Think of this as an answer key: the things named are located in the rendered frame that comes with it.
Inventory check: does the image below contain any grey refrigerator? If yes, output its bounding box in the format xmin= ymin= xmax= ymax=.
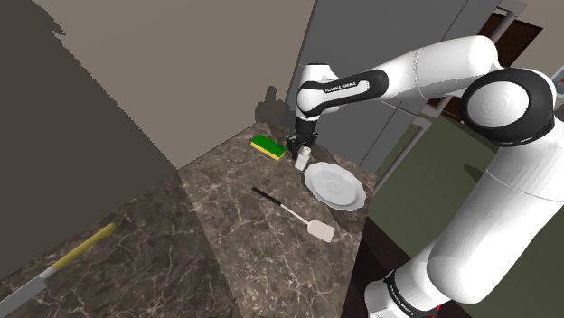
xmin=285 ymin=0 xmax=503 ymax=174

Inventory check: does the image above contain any knife with yellow handle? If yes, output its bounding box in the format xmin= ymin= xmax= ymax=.
xmin=0 ymin=221 xmax=118 ymax=318

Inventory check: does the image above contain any white spatula with black handle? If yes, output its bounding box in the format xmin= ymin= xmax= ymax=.
xmin=250 ymin=186 xmax=336 ymax=244

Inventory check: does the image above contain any dark robot stand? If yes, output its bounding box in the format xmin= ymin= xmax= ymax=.
xmin=340 ymin=215 xmax=473 ymax=318

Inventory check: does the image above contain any white scalloped plate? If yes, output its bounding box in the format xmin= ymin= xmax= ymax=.
xmin=303 ymin=161 xmax=367 ymax=212

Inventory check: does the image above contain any dark brown door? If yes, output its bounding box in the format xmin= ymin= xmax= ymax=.
xmin=426 ymin=12 xmax=544 ymax=123

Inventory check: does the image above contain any green and yellow sponge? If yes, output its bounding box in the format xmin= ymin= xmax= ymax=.
xmin=249 ymin=134 xmax=288 ymax=162

